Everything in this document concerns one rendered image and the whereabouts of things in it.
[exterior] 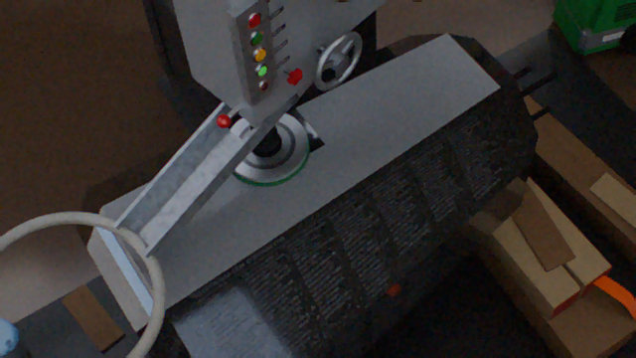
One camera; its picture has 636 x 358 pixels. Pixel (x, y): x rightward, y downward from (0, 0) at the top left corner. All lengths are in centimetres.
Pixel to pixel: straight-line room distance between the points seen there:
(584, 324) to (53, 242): 185
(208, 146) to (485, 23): 181
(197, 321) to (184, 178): 34
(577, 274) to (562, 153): 54
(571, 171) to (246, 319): 143
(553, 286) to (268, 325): 99
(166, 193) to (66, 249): 117
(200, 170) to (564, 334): 131
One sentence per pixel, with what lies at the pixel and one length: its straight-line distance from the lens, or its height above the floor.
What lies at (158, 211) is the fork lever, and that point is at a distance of 219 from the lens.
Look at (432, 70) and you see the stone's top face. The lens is 250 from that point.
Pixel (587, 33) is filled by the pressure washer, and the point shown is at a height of 16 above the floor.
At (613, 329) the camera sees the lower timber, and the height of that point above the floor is 14.
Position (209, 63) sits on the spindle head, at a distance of 198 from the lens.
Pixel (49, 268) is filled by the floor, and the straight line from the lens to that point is 331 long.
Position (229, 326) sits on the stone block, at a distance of 223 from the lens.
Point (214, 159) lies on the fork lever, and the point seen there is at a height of 98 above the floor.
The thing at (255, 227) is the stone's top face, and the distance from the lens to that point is 224.
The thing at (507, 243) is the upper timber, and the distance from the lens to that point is 291.
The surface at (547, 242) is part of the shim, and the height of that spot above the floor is 26.
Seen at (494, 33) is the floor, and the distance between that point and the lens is 372.
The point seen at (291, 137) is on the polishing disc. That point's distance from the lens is 234.
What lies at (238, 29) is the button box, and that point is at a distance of 174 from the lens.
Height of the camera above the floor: 279
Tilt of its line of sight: 58 degrees down
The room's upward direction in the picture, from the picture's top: 7 degrees counter-clockwise
